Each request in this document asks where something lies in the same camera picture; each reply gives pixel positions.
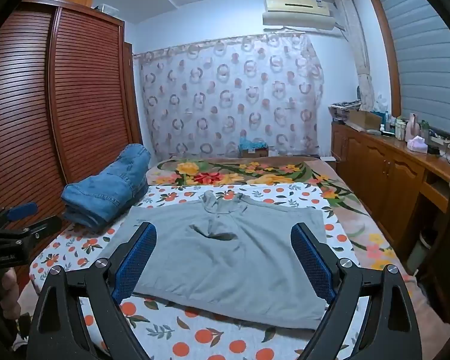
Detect wooden louvred wardrobe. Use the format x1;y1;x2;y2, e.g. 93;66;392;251
0;0;143;271

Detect grey window blind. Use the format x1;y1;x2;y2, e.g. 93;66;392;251
373;0;450;139

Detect white power strip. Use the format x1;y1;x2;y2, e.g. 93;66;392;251
429;129;450;146

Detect grey waste bin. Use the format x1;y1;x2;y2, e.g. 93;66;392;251
407;232;434;275

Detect pink tissue pack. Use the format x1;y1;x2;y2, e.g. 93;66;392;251
407;135;428;154

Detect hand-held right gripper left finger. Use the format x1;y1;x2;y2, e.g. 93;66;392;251
27;222;158;360

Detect orange print bed sheet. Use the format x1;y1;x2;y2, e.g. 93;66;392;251
29;182;364;360

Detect flat cardboard box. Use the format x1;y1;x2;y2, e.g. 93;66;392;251
348;109;383;130

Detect blue plastic bag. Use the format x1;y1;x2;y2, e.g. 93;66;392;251
239;137;267;151

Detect circle print curtain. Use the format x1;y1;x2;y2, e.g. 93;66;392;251
133;32;325;158

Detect beige tied curtain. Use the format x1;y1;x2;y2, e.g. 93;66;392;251
335;0;377;109

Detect grey pants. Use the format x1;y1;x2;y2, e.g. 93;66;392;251
103;190;328;331

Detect beige air conditioner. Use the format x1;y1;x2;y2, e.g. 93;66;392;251
262;0;336;31

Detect folded blue jeans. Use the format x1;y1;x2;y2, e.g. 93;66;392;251
61;143;152;232

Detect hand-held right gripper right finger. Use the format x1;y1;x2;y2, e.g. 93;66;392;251
290;222;422;360

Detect wooden sideboard cabinet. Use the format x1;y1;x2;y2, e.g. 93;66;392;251
330;120;450;319

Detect pink bottle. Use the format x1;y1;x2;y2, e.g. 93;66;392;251
408;112;421;141

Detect floral blanket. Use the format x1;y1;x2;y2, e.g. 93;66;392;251
146;155;409;282

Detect wooden window frame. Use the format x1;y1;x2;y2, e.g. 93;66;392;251
365;0;450;136

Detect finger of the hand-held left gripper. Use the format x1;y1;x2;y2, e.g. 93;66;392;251
0;202;38;228
0;214;63;242

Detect person's left hand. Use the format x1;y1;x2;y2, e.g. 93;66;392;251
0;269;22;316

